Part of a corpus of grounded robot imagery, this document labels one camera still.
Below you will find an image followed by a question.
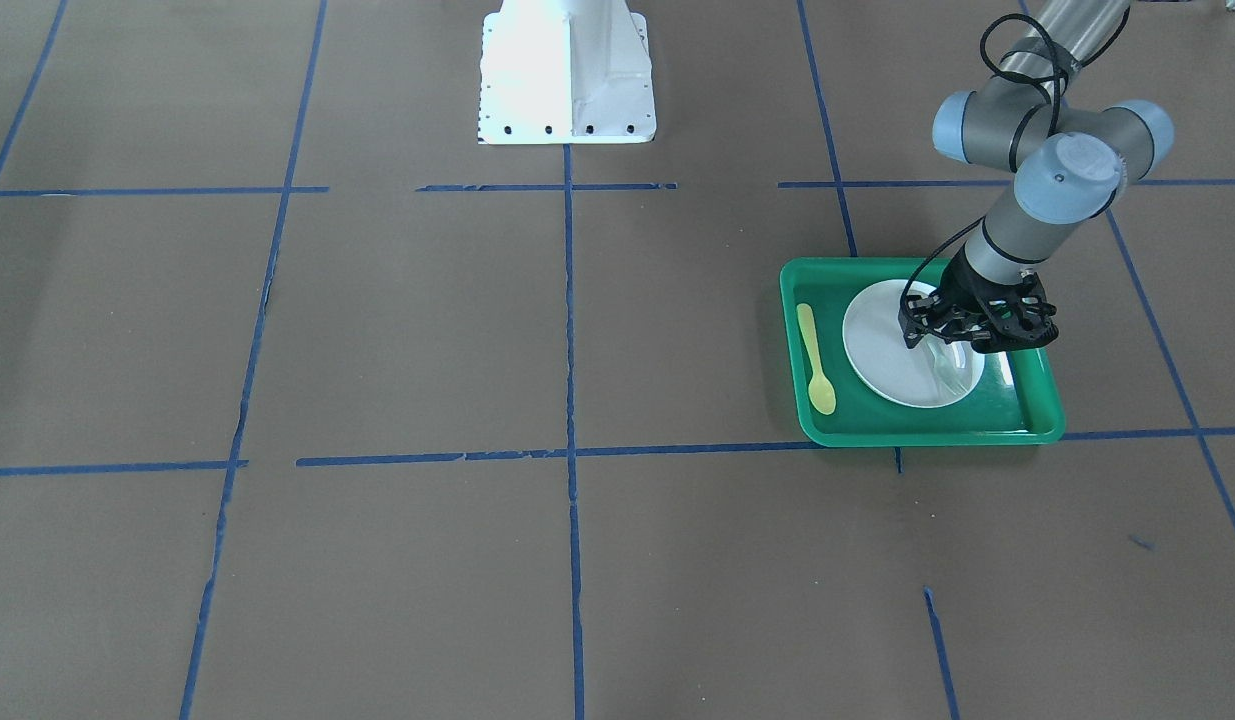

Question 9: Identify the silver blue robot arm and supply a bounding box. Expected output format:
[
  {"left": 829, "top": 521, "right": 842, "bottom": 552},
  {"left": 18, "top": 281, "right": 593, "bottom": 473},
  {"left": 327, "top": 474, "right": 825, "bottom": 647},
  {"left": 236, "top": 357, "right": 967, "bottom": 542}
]
[{"left": 899, "top": 1, "right": 1176, "bottom": 354}]

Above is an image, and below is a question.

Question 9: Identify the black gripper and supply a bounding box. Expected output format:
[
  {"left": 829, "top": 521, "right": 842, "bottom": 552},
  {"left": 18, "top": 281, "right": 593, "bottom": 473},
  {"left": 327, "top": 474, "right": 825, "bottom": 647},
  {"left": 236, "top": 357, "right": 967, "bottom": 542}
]
[{"left": 899, "top": 249, "right": 1060, "bottom": 354}]

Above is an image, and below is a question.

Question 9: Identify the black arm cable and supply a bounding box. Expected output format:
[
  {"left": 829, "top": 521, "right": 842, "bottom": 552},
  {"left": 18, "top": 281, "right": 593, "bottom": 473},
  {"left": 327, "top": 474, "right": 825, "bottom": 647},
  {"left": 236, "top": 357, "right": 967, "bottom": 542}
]
[{"left": 899, "top": 15, "right": 1078, "bottom": 301}]

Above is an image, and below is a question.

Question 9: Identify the green plastic tray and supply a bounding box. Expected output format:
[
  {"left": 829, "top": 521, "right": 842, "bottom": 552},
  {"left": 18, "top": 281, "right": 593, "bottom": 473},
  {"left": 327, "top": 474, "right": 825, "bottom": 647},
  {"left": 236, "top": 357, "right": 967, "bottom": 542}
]
[{"left": 781, "top": 258, "right": 1065, "bottom": 448}]

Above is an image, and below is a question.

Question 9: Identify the yellow plastic spoon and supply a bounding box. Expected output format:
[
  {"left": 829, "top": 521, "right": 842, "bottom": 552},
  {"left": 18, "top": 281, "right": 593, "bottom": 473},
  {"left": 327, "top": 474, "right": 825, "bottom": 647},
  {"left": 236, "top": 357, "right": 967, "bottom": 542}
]
[{"left": 797, "top": 304, "right": 837, "bottom": 416}]

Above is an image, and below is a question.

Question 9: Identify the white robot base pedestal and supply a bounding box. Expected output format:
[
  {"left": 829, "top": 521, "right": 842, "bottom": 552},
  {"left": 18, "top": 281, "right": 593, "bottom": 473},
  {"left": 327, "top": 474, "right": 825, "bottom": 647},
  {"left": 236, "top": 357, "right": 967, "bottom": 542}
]
[{"left": 477, "top": 1, "right": 658, "bottom": 146}]

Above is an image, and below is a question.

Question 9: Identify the white round plate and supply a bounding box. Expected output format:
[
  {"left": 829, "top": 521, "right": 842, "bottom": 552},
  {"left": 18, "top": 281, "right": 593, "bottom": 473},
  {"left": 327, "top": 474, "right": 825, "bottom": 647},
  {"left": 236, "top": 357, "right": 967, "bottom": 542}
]
[{"left": 842, "top": 279, "right": 986, "bottom": 409}]

